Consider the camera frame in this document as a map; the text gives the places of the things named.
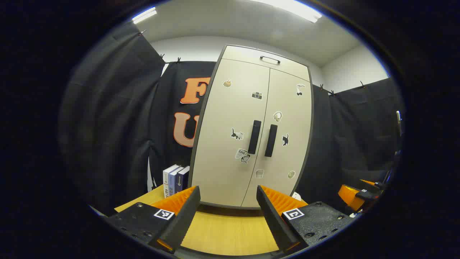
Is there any cabinet door with cat silhouette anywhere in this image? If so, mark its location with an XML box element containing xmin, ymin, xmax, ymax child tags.
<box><xmin>241</xmin><ymin>68</ymin><xmax>312</xmax><ymax>209</ymax></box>

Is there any black backdrop cloth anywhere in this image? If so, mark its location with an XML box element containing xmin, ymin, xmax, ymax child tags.
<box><xmin>59</xmin><ymin>22</ymin><xmax>405</xmax><ymax>216</ymax></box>

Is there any lavender book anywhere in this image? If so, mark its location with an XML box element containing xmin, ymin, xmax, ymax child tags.
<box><xmin>169</xmin><ymin>166</ymin><xmax>185</xmax><ymax>196</ymax></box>

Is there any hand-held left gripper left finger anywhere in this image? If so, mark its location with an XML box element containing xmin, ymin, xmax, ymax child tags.
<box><xmin>104</xmin><ymin>186</ymin><xmax>201</xmax><ymax>254</ymax></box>

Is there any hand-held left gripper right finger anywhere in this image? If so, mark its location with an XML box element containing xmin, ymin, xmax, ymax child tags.
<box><xmin>256</xmin><ymin>185</ymin><xmax>357</xmax><ymax>255</ymax></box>

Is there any short ceiling light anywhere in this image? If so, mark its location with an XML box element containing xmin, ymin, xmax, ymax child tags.
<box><xmin>132</xmin><ymin>7</ymin><xmax>157</xmax><ymax>24</ymax></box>

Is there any beige double-door shoe cabinet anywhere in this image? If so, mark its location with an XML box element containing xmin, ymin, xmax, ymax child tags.
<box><xmin>188</xmin><ymin>45</ymin><xmax>315</xmax><ymax>210</ymax></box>

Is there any cabinet door with camera sticker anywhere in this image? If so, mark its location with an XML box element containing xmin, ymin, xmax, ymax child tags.
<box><xmin>190</xmin><ymin>59</ymin><xmax>271</xmax><ymax>208</ymax></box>

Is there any long ceiling light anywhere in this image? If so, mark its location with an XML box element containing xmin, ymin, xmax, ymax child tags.
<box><xmin>252</xmin><ymin>0</ymin><xmax>323</xmax><ymax>23</ymax></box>

